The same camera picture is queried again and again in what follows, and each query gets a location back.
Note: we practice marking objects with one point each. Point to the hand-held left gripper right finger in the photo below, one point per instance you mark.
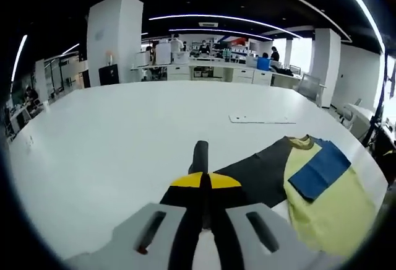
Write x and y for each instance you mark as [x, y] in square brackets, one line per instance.
[241, 236]

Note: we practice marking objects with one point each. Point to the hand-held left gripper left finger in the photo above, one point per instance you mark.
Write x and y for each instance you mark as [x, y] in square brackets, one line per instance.
[161, 223]

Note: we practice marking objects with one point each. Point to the yellow blue black garment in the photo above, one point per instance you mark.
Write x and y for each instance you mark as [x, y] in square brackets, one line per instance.
[325, 214]

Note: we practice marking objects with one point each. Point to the white template sheet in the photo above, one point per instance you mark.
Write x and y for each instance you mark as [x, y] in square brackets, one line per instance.
[263, 119]

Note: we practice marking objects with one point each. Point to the black cabinet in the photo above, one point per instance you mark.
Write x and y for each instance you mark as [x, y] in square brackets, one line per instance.
[109, 75]

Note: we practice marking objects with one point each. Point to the long white drawer counter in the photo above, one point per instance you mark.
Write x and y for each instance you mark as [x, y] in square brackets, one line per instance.
[241, 75]

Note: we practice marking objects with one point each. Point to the small white desk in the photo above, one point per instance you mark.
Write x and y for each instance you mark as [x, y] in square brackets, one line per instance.
[359, 115]

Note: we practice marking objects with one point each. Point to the white box machine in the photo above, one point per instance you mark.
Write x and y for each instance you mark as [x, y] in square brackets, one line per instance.
[163, 54]

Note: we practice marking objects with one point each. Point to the small orange white bottle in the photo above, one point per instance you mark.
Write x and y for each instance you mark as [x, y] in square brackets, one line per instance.
[110, 58]

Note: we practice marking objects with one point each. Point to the blue box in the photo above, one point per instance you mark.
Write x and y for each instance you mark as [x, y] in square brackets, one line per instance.
[264, 63]

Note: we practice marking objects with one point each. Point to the black equipment stand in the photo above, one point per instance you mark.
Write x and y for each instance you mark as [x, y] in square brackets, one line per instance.
[381, 102]

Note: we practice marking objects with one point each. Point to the short curved ceiling light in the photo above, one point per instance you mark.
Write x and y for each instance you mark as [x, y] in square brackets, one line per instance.
[216, 30]

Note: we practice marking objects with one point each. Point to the ceiling air vent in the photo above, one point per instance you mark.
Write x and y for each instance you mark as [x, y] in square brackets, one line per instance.
[208, 24]

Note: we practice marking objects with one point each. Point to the long curved ceiling light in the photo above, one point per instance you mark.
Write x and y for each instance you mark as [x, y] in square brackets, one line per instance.
[222, 16]

